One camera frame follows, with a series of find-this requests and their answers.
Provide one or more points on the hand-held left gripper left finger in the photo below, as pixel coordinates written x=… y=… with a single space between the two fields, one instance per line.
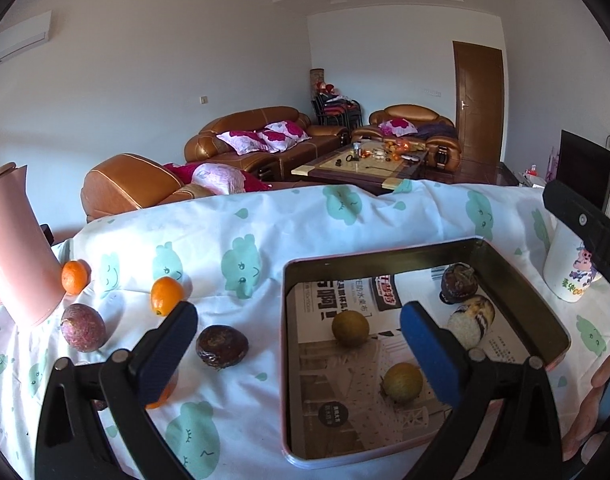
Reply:
x=169 y=347

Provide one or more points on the black flat screen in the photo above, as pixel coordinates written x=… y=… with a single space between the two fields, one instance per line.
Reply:
x=582 y=170

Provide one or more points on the dark wrinkled passion fruit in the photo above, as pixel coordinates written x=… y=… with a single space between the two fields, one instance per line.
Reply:
x=459 y=284
x=221 y=348

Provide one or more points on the brown leather long sofa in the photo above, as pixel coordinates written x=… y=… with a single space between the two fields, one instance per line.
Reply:
x=220 y=162

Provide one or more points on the yellow-green round fruit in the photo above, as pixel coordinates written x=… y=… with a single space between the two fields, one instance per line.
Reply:
x=403 y=383
x=351 y=328

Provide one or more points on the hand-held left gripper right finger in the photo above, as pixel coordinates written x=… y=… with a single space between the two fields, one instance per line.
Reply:
x=430 y=352

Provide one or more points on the brown wooden door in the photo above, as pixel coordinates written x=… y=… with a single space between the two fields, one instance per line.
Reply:
x=477 y=105

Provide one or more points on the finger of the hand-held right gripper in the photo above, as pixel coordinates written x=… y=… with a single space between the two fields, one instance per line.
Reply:
x=585 y=227

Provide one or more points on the small orange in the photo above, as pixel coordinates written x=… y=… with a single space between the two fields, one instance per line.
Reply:
x=167 y=297
x=76 y=277
x=166 y=394

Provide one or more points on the stack of dark chairs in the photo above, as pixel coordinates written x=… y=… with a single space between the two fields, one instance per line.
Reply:
x=335 y=110

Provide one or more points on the person's right hand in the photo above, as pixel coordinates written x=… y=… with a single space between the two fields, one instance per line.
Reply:
x=582 y=417

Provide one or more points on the brown leather armchair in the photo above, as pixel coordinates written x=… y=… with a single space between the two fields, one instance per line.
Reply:
x=425 y=147
x=130 y=180

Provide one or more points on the purple blanket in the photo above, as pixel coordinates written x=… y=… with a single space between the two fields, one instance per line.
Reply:
x=437 y=131

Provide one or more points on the white cartoon cup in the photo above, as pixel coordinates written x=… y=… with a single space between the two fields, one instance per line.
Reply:
x=570 y=270

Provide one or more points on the white air conditioner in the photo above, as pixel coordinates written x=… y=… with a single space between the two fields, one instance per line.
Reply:
x=15 y=42

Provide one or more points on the pink kettle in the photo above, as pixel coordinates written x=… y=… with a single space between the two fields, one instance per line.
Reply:
x=20 y=260

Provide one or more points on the printed paper leaflet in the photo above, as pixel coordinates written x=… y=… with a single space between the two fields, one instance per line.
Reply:
x=335 y=400

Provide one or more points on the dark wooden low cabinet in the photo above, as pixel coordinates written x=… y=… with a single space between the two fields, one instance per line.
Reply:
x=510 y=175

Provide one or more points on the pale pink floral pillow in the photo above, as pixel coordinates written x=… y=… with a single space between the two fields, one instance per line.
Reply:
x=220 y=180

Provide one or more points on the wooden coffee table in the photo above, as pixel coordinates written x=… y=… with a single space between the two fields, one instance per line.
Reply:
x=335 y=170

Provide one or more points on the tall patterned floor vase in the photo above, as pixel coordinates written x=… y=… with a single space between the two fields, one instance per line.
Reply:
x=317 y=82

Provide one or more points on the purple smooth passion fruit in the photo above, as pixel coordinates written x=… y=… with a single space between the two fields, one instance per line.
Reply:
x=83 y=327

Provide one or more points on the rectangular metal tin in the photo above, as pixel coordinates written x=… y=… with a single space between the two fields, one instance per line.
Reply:
x=515 y=290

